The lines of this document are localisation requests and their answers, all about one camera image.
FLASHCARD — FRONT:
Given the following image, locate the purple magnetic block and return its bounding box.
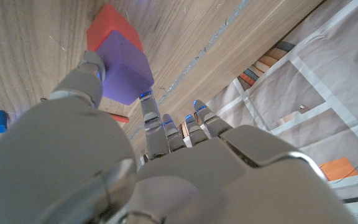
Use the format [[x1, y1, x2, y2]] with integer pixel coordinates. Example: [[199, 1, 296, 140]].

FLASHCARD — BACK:
[[95, 30, 155, 106]]

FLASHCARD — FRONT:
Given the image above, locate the red-handled knife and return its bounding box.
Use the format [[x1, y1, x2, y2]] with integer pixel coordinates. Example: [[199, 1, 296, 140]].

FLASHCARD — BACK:
[[109, 113, 131, 124]]

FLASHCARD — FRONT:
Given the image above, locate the red magnetic block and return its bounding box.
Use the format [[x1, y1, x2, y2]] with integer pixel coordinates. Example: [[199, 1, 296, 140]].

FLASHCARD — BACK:
[[86, 3, 144, 53]]

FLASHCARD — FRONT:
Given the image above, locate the printed bookshelf backdrop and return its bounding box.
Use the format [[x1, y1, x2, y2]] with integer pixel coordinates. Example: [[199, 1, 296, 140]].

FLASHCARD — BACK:
[[178, 0, 358, 224]]

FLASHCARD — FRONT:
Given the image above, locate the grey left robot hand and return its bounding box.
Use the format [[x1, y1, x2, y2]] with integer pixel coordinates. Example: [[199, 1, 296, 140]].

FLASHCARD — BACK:
[[0, 50, 358, 224]]

